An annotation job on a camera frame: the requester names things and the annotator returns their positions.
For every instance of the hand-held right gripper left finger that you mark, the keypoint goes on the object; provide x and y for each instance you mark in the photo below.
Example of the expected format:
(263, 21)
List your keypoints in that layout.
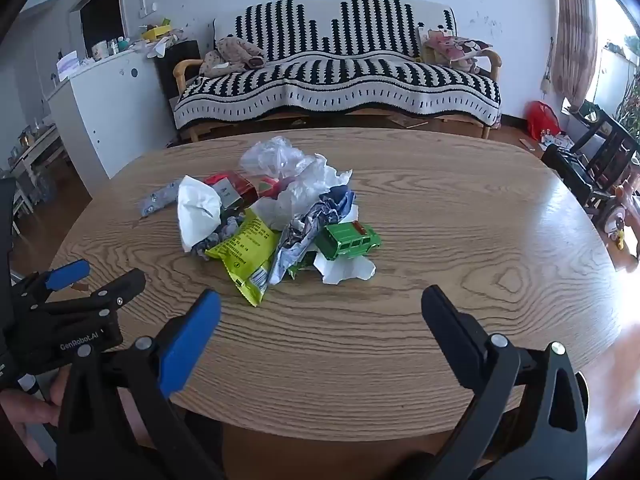
(189, 345)

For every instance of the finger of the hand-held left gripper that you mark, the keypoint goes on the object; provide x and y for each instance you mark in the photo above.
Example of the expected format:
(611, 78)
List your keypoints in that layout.
(117, 290)
(67, 275)

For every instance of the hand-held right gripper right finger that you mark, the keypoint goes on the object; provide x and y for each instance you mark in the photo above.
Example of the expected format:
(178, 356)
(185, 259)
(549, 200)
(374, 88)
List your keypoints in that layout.
(452, 330)

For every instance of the silver blue wrapper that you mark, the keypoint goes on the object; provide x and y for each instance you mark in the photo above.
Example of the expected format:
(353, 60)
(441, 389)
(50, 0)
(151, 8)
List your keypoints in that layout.
(157, 200)

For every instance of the yellow-green snack packet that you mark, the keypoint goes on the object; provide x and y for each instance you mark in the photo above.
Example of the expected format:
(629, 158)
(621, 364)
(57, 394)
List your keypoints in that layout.
(245, 251)

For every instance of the white tissue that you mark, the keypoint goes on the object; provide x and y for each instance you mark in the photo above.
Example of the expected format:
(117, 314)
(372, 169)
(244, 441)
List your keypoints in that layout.
(197, 210)

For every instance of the torn white paper scrap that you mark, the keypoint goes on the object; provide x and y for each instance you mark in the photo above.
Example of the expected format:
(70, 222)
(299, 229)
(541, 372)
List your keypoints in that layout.
(346, 272)

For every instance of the dark wrapper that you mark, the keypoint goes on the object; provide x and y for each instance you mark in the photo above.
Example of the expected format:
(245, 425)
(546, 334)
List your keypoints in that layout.
(226, 226)

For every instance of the green toy bus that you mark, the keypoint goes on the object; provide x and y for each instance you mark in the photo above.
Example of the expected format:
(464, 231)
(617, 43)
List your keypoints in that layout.
(350, 242)

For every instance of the blue white wrapper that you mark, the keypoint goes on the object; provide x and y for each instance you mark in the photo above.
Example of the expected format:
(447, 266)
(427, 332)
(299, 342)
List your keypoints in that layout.
(300, 240)

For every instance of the small red wrapper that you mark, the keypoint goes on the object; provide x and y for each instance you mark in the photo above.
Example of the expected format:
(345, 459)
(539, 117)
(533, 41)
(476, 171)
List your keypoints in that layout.
(272, 187)

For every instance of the person's left hand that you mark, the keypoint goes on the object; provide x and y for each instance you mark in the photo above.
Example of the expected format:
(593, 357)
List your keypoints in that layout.
(27, 407)

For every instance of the white side table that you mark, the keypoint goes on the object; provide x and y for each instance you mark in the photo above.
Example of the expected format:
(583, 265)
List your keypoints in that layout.
(35, 152)

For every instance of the white cabinet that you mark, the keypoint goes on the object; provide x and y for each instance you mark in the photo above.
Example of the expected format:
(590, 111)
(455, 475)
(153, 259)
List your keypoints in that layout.
(115, 110)

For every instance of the pink toy tricycle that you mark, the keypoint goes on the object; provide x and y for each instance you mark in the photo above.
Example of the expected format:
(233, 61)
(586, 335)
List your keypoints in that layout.
(622, 210)

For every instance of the white cup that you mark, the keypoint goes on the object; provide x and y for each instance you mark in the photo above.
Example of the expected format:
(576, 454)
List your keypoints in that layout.
(98, 49)

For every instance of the red bag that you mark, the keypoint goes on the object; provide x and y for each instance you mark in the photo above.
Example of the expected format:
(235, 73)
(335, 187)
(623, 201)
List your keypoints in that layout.
(542, 119)

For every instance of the wooden sofa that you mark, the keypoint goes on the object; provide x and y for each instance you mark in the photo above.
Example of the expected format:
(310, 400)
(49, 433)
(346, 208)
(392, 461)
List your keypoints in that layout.
(186, 69)

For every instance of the black box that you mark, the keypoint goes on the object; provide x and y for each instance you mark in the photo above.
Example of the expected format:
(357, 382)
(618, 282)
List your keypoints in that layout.
(174, 62)

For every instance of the yellow container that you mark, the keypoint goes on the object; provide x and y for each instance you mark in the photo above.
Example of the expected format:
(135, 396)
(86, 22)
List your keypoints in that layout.
(156, 33)

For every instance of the black white striped sofa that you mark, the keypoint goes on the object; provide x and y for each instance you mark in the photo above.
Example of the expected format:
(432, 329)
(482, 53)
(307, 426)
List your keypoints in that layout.
(340, 75)

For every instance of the pile of pink cushions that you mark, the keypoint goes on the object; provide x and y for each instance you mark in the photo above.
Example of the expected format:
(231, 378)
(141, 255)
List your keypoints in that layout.
(452, 47)

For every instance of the potted plants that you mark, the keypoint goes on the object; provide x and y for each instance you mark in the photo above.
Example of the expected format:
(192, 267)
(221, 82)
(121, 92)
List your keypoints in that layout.
(627, 90)

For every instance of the patterned curtain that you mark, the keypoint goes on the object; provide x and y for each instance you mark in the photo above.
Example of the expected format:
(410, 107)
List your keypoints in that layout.
(575, 30)

